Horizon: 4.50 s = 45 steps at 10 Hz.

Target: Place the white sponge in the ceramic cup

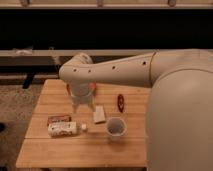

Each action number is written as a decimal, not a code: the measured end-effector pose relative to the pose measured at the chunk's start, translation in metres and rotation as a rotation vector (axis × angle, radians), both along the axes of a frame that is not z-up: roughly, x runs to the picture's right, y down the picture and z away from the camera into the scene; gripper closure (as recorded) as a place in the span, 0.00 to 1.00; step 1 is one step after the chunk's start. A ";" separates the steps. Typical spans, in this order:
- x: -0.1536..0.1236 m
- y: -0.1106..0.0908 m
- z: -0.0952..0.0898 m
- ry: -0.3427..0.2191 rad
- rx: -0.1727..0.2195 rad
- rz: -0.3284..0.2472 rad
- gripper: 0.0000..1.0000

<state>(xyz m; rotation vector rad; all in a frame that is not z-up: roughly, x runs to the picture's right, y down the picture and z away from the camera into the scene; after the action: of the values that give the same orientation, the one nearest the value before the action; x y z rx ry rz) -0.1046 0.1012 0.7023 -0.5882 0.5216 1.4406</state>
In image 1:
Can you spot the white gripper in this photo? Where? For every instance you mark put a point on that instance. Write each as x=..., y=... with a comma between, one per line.
x=81, y=94

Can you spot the white sponge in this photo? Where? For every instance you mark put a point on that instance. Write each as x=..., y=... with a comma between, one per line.
x=99, y=114

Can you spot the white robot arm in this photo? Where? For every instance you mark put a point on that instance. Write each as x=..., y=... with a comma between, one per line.
x=179, y=114

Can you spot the orange bowl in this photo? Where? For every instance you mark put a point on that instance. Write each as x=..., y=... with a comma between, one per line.
x=92, y=86

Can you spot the white plastic bottle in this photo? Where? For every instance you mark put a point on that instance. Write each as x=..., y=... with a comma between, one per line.
x=66, y=129

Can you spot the brown snack bar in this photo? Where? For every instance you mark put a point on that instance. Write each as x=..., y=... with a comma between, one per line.
x=62, y=118

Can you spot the red oval object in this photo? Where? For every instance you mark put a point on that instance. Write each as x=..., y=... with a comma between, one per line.
x=120, y=103

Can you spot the wooden table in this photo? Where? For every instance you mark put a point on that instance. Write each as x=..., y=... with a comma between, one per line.
x=93, y=148

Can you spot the long white bench rail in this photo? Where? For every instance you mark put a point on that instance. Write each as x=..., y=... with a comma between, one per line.
x=56, y=57

